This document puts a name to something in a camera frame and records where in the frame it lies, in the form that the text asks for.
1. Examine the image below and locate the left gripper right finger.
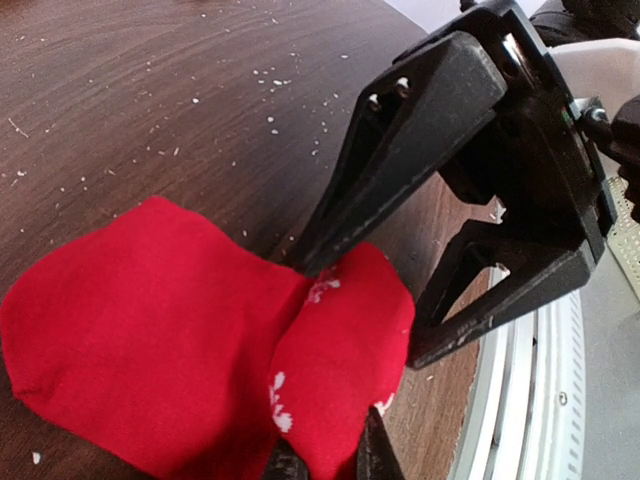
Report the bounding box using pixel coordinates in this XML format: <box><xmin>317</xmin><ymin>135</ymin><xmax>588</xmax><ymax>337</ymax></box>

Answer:
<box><xmin>356</xmin><ymin>407</ymin><xmax>405</xmax><ymax>480</ymax></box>

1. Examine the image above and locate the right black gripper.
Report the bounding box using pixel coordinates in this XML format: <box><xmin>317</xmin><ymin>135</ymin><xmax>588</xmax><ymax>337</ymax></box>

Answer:
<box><xmin>297</xmin><ymin>1</ymin><xmax>614</xmax><ymax>370</ymax></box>

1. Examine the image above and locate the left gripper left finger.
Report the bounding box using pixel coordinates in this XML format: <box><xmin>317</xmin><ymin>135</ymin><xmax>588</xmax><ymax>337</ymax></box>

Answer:
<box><xmin>262</xmin><ymin>442</ymin><xmax>308</xmax><ymax>480</ymax></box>

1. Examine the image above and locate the red sock with stripes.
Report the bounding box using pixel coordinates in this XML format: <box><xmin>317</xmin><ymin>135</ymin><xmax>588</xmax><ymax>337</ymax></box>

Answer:
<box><xmin>1</xmin><ymin>197</ymin><xmax>414</xmax><ymax>479</ymax></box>

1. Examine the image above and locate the front aluminium rail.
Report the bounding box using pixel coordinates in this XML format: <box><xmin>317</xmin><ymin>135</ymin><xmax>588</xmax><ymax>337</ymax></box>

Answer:
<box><xmin>448</xmin><ymin>291</ymin><xmax>587</xmax><ymax>479</ymax></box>

